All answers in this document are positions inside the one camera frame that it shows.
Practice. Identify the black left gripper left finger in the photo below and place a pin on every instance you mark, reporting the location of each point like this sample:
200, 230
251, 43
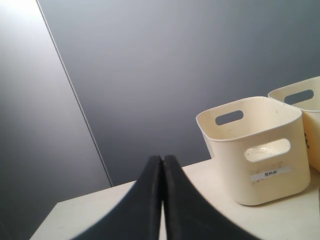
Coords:
138, 214

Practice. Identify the cream plastic bin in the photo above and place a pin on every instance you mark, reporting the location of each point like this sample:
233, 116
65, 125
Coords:
310, 108
259, 148

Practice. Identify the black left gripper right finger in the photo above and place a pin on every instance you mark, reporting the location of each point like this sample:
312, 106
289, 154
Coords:
188, 215

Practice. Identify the cream plastic bin middle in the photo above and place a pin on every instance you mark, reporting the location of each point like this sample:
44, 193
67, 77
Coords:
310, 108

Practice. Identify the cream plastic bin left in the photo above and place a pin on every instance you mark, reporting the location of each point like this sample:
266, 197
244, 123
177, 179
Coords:
259, 148

